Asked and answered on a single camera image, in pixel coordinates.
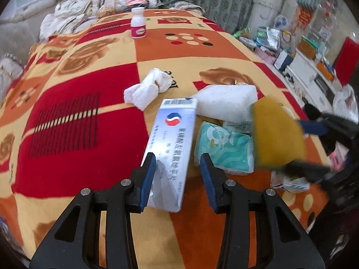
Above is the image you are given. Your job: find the white bottle pink label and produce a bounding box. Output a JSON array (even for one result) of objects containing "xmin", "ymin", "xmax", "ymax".
[{"xmin": 131, "ymin": 7, "xmax": 147, "ymax": 39}]

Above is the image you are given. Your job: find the white tissue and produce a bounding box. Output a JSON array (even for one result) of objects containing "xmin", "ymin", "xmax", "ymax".
[{"xmin": 123, "ymin": 68, "xmax": 174, "ymax": 111}]

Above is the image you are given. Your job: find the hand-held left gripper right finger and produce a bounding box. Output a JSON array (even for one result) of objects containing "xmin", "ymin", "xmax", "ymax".
[{"xmin": 200, "ymin": 153, "xmax": 323, "ymax": 269}]

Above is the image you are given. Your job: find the teal tissue pack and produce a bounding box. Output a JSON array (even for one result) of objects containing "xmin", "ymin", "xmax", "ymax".
[{"xmin": 193, "ymin": 121, "xmax": 255, "ymax": 176}]

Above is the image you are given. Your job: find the white foam block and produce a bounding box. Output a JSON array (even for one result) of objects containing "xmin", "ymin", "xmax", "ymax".
[{"xmin": 193, "ymin": 85, "xmax": 258, "ymax": 124}]

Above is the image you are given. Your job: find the white blue wrapper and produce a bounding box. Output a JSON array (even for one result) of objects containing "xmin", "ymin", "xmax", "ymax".
[{"xmin": 270, "ymin": 171, "xmax": 311, "ymax": 193}]

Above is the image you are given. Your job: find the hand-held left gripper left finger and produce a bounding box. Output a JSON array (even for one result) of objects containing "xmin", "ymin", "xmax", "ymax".
[{"xmin": 29, "ymin": 153, "xmax": 157, "ymax": 269}]

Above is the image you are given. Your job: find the printed blanket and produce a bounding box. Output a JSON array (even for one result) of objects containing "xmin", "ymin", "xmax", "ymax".
[{"xmin": 0, "ymin": 8, "xmax": 330, "ymax": 269}]

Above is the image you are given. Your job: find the pink flower pillow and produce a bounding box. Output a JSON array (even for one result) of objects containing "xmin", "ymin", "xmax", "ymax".
[{"xmin": 98, "ymin": 0, "xmax": 160, "ymax": 17}]

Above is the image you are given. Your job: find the yellow sponge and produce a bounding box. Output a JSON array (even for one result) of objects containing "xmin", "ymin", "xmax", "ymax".
[{"xmin": 251, "ymin": 96, "xmax": 307, "ymax": 171}]

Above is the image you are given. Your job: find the pile of bags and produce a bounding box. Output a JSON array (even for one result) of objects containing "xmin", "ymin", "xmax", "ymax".
[{"xmin": 232, "ymin": 15, "xmax": 299, "ymax": 72}]

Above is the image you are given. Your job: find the red board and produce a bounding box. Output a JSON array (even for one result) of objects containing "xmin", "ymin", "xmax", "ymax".
[{"xmin": 333, "ymin": 37, "xmax": 359, "ymax": 87}]

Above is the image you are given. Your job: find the white medicine box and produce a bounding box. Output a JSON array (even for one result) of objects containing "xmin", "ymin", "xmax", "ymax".
[{"xmin": 142, "ymin": 98, "xmax": 198, "ymax": 213}]

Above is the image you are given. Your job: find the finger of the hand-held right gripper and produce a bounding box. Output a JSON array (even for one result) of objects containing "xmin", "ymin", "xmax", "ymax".
[
  {"xmin": 283, "ymin": 160, "xmax": 337, "ymax": 183},
  {"xmin": 294, "ymin": 104, "xmax": 359, "ymax": 141}
]

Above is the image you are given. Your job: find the white floral pillow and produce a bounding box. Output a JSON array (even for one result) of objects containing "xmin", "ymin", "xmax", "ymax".
[{"xmin": 54, "ymin": 0, "xmax": 101, "ymax": 18}]

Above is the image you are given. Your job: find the white cabinet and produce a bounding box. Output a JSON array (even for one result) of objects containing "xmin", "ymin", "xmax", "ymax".
[{"xmin": 285, "ymin": 48, "xmax": 338, "ymax": 111}]

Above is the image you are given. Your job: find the white quilt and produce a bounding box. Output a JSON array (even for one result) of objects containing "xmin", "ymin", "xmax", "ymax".
[{"xmin": 39, "ymin": 13, "xmax": 97, "ymax": 42}]

